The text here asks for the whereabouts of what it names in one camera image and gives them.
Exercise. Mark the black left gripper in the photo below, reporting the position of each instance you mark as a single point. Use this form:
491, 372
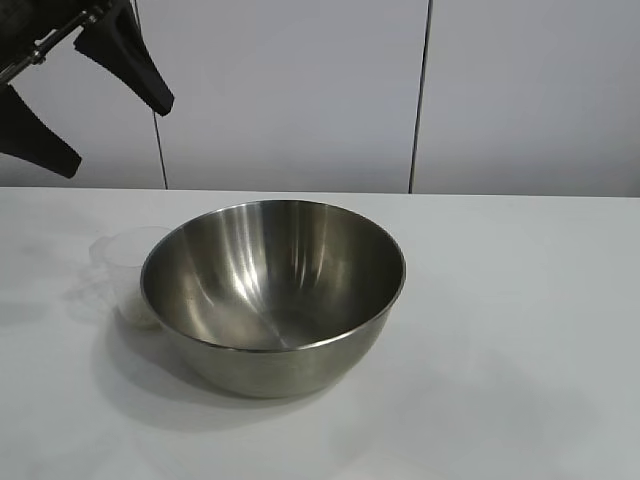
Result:
30, 30

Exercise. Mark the translucent plastic measuring cup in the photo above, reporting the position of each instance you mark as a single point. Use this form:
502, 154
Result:
125, 275

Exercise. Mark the stainless steel mixing bowl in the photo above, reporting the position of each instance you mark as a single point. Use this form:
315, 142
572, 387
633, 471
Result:
280, 360

